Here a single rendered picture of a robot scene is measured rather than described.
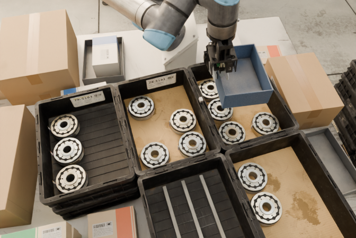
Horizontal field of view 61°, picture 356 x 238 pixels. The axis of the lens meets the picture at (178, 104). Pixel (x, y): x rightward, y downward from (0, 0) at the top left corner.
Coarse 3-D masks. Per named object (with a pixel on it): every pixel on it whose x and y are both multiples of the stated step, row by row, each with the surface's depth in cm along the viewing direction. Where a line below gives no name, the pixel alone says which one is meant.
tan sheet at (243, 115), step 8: (256, 104) 124; (264, 104) 124; (240, 112) 122; (248, 112) 122; (256, 112) 122; (232, 120) 119; (240, 120) 119; (248, 120) 119; (248, 128) 117; (280, 128) 117; (248, 136) 115; (256, 136) 115
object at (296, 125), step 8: (200, 64) 123; (192, 80) 118; (200, 96) 114; (280, 96) 114; (208, 112) 110; (288, 112) 110; (296, 120) 108; (216, 128) 106; (288, 128) 106; (296, 128) 106; (216, 136) 104; (264, 136) 104; (272, 136) 104; (224, 144) 102; (232, 144) 102; (240, 144) 102; (224, 152) 103
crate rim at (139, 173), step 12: (168, 72) 121; (120, 84) 117; (192, 84) 117; (120, 96) 114; (120, 108) 111; (132, 144) 102; (216, 144) 102; (132, 156) 100; (192, 156) 100; (204, 156) 100
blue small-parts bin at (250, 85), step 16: (240, 48) 102; (256, 48) 100; (240, 64) 104; (256, 64) 100; (224, 80) 100; (240, 80) 100; (256, 80) 100; (224, 96) 90; (240, 96) 90; (256, 96) 91
